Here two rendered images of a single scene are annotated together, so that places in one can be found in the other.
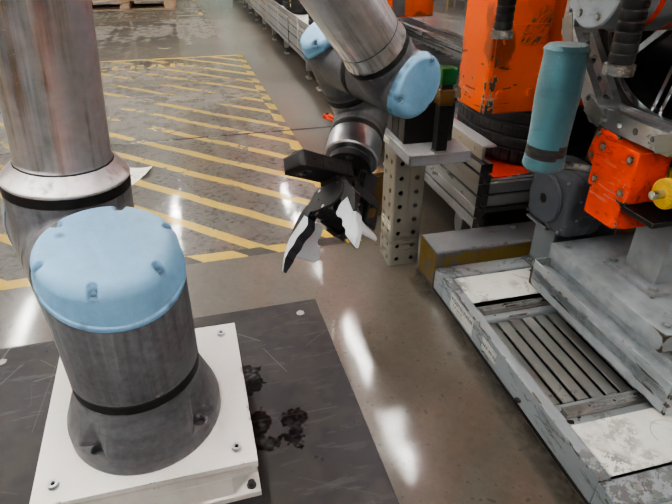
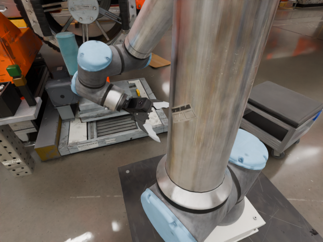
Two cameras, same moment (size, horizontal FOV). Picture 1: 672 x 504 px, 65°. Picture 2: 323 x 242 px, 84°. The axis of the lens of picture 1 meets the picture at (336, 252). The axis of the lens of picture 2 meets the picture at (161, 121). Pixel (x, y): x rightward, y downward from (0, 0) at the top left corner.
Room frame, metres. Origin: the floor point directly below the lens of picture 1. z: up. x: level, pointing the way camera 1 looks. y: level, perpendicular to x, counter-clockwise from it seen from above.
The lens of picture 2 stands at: (0.71, 0.54, 0.98)
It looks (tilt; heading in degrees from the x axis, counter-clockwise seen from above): 40 degrees down; 266
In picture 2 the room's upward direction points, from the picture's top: straight up
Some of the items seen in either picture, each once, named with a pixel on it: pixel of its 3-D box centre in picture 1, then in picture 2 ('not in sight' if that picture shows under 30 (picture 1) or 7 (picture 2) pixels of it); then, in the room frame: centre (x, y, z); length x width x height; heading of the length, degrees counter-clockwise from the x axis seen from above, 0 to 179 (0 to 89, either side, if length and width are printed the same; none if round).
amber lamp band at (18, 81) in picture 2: (444, 96); (19, 80); (1.30, -0.26, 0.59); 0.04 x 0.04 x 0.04; 14
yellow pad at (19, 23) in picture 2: not in sight; (17, 22); (1.60, -0.94, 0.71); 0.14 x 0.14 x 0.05; 14
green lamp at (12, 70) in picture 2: (446, 75); (14, 70); (1.30, -0.26, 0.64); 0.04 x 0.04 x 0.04; 14
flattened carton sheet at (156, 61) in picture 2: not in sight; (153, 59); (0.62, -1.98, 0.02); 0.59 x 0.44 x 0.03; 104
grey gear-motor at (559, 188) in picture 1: (604, 210); (67, 90); (1.35, -0.76, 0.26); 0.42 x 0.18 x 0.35; 104
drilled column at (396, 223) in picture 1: (401, 199); (7, 147); (1.52, -0.21, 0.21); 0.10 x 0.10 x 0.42; 14
